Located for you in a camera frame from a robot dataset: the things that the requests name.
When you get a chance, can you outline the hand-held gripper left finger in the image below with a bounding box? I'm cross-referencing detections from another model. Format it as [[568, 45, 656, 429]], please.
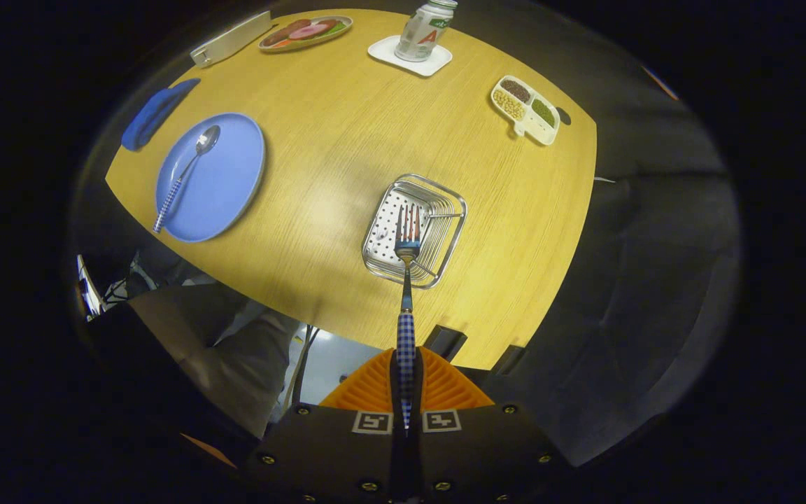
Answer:
[[246, 348, 407, 504]]

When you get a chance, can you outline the white divided snack tray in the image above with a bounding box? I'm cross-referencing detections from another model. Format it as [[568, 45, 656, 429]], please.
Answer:
[[490, 75, 560, 146]]

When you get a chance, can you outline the white square coaster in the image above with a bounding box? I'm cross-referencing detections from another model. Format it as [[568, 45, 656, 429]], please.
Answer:
[[367, 35, 453, 78]]

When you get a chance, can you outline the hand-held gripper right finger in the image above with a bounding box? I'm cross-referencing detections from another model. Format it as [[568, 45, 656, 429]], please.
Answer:
[[406, 348, 572, 504]]

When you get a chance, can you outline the black cable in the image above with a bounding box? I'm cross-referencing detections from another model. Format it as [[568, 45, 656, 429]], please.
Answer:
[[290, 324, 321, 408]]

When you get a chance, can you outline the metal wire basket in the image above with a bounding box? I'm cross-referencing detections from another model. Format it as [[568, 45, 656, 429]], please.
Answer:
[[362, 173, 468, 290]]

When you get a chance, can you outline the spoon with checkered handle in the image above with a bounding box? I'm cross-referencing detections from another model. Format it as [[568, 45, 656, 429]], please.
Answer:
[[153, 125, 222, 235]]

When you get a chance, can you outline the black table leg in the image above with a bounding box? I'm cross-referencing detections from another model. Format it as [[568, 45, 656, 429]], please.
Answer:
[[490, 344, 524, 375], [423, 324, 468, 363]]

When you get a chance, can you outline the person's grey trouser leg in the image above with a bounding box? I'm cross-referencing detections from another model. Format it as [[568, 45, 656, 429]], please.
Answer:
[[127, 283, 302, 438]]

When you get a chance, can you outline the plate of sliced food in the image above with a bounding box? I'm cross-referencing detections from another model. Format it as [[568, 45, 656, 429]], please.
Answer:
[[258, 15, 354, 53]]

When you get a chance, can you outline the fork with checkered handle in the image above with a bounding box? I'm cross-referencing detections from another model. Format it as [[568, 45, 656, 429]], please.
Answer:
[[394, 203, 423, 431]]

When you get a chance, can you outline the floor clutter with cables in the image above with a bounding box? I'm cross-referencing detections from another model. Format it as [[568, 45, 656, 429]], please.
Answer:
[[76, 251, 166, 323]]

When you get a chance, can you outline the white toaster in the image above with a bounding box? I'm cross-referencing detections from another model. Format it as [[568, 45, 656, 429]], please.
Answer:
[[190, 10, 274, 69]]

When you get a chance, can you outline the blue folded cloth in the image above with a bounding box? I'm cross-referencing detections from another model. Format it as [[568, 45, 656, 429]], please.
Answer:
[[121, 78, 202, 152]]

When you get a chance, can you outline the white drink bottle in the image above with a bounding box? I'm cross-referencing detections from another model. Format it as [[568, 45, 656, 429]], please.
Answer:
[[395, 0, 458, 63]]

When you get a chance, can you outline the blue plate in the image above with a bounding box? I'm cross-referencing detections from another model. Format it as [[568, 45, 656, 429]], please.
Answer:
[[155, 112, 267, 244]]

